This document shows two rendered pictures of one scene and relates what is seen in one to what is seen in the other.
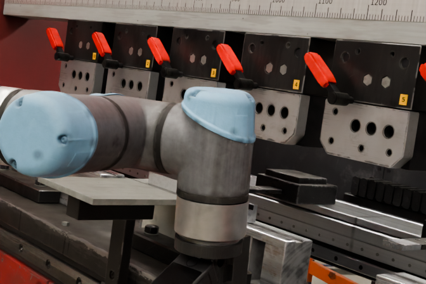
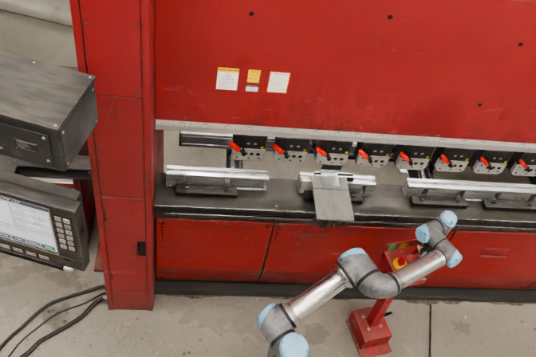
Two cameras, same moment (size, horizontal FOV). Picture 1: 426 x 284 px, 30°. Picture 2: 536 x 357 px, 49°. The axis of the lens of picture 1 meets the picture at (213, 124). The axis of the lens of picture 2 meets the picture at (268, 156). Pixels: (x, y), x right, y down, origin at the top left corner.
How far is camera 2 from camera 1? 2.81 m
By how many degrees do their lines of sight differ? 68
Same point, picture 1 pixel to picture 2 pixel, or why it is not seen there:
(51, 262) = (276, 218)
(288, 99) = (384, 158)
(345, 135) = (406, 165)
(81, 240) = (298, 211)
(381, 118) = (419, 161)
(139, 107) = (439, 230)
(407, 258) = not seen: hidden behind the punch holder
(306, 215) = not seen: hidden behind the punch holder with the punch
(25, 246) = (253, 217)
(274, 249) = (371, 186)
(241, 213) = not seen: hidden behind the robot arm
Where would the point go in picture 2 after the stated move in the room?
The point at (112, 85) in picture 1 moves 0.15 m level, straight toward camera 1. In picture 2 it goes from (279, 157) to (308, 170)
